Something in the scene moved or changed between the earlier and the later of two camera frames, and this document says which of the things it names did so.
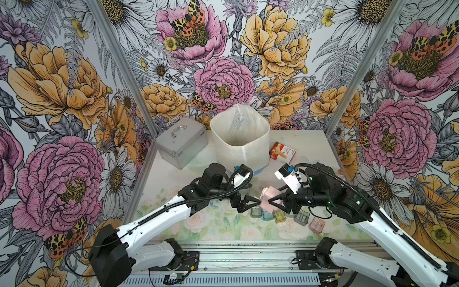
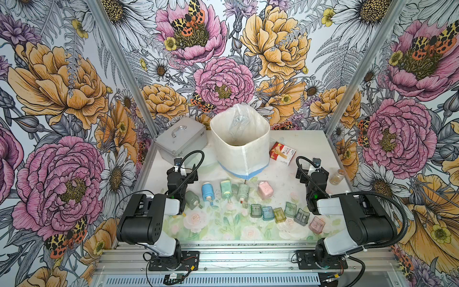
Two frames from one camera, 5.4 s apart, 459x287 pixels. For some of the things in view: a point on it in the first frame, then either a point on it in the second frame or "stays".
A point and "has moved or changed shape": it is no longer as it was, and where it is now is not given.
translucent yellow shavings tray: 280,215 stays
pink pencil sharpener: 268,193 has moved or changed shape
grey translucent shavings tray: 302,217 stays
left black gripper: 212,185 to 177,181
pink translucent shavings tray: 317,225 stays
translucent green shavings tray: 256,211 stays
